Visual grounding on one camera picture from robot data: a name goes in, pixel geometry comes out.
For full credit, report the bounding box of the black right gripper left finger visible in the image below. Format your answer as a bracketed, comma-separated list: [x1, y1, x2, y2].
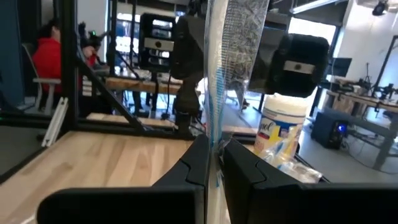
[36, 133, 211, 224]

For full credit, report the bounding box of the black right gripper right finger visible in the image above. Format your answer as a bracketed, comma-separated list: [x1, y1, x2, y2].
[223, 138, 398, 224]

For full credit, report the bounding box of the blue toothbrush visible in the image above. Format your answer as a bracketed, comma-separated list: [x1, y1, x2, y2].
[203, 0, 271, 224]

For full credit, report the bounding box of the black monitor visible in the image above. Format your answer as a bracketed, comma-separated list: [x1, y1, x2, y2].
[328, 57, 353, 78]

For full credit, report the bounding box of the yellow Lysol wipes canister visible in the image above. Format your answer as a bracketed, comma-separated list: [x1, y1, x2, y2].
[253, 92, 309, 158]

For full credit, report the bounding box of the wooden workbench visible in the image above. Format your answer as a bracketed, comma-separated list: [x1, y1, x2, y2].
[323, 88, 398, 170]

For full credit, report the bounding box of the black computer tower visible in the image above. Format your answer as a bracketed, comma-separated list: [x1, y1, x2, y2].
[310, 111, 349, 150]

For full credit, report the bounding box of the wooden background table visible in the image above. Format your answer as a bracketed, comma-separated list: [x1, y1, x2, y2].
[104, 76, 184, 95]

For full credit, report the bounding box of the white aluminium extrusion bar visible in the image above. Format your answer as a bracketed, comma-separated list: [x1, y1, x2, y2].
[41, 96, 69, 148]

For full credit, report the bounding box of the white chair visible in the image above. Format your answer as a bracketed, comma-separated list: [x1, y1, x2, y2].
[21, 43, 62, 116]

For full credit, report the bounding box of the person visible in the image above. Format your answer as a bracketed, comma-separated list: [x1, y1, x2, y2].
[32, 18, 102, 96]

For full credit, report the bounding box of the dark blue partition screen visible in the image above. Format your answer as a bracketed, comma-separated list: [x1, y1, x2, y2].
[0, 0, 25, 108]

